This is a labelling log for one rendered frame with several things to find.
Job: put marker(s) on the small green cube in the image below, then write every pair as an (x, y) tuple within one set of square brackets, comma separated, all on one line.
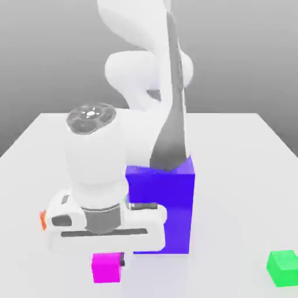
[(282, 267)]

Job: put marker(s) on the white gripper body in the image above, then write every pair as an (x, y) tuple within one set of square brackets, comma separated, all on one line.
[(104, 243)]

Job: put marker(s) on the large blue box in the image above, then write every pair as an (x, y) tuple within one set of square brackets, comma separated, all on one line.
[(163, 188)]

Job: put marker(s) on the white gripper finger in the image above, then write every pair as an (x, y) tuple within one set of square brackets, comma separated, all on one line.
[(122, 260)]

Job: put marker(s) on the small magenta cube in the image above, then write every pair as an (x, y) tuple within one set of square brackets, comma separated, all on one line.
[(106, 267)]

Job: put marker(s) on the small orange cube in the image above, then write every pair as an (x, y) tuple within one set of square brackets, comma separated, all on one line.
[(42, 220)]

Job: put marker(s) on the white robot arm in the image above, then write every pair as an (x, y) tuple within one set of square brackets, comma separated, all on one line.
[(97, 163)]

